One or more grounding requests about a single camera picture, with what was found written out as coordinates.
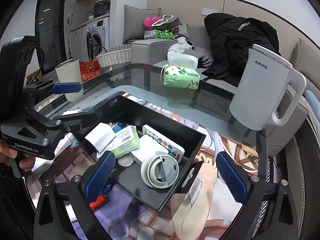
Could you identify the light blue pillow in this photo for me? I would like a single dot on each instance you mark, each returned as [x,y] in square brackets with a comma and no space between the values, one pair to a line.
[313,102]

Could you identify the white glue bottle red cap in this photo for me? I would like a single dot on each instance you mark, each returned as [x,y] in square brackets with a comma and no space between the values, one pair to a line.
[98,202]

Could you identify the white power adapter cube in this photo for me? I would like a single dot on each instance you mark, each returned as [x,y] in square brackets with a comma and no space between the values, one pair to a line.
[100,136]

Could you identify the pink plush toy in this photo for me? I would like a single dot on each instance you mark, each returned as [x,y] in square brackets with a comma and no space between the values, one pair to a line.
[149,21]

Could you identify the white woven basket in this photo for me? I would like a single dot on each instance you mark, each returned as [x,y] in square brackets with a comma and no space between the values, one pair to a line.
[114,55]

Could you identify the person's left hand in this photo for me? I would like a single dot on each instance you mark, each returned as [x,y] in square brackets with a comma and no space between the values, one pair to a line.
[7,153]

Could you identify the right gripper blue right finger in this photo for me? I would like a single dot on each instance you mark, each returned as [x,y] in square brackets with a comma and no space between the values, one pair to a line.
[234,176]

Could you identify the white wall socket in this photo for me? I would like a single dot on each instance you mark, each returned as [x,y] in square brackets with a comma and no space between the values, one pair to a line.
[207,11]

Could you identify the black open cardboard box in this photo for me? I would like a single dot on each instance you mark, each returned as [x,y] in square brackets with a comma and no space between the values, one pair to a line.
[124,110]

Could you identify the white square adapter box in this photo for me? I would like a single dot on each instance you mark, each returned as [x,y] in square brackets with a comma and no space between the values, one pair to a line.
[148,148]

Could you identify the green tissue pack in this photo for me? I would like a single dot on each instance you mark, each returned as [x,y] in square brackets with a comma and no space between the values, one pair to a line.
[180,71]

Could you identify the anime printed desk mat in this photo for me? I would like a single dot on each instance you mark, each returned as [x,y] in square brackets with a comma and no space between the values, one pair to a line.
[215,191]

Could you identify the white and grey clothes pile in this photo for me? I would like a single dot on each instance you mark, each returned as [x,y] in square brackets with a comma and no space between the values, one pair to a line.
[197,44]

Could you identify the white electric kettle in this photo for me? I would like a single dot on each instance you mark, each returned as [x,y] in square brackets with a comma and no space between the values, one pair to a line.
[262,87]

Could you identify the bed with beige headboard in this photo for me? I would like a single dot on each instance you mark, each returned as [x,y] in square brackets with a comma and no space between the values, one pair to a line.
[305,59]

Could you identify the red gift box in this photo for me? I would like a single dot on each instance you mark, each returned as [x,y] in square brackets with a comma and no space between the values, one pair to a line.
[90,70]

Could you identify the white washing machine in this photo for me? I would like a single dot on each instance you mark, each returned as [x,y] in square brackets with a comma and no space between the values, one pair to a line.
[97,37]

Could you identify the black puffer jacket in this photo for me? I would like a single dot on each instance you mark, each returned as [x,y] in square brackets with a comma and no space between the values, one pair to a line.
[231,38]

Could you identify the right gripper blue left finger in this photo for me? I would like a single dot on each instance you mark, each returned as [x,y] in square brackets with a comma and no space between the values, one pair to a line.
[97,176]

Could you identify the green printed bag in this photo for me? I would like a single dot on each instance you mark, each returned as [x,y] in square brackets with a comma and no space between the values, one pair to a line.
[164,34]

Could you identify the grey sofa cushion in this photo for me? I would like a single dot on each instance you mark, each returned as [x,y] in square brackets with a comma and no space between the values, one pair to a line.
[134,27]

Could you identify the green case with label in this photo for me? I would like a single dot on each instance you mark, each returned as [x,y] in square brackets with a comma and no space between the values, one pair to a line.
[126,140]

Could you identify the grey sofa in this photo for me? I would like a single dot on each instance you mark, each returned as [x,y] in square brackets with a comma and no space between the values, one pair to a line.
[277,137]

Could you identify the white remote colored buttons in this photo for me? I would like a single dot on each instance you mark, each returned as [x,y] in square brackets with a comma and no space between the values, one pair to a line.
[173,148]

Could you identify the round white grey device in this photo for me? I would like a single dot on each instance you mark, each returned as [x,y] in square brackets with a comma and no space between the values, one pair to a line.
[159,171]

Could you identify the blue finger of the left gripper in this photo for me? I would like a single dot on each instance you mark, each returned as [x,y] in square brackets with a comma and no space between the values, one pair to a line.
[76,121]
[66,88]

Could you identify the cream tumbler cup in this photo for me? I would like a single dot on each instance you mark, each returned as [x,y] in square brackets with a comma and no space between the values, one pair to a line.
[69,71]

